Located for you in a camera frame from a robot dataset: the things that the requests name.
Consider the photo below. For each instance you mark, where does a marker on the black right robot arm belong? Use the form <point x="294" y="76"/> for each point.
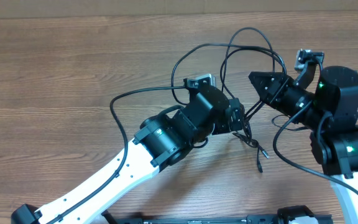
<point x="331" y="113"/>

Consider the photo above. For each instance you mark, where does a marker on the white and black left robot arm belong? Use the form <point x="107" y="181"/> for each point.
<point x="162" y="141"/>

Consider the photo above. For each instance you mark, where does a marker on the cardboard back panel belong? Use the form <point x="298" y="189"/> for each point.
<point x="19" y="9"/>

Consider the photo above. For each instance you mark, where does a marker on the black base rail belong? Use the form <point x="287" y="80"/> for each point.
<point x="300" y="214"/>

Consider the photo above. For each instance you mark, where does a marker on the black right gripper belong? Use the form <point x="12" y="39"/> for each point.
<point x="279" y="83"/>

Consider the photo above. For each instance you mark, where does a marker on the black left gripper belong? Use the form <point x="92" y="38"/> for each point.
<point x="225" y="124"/>

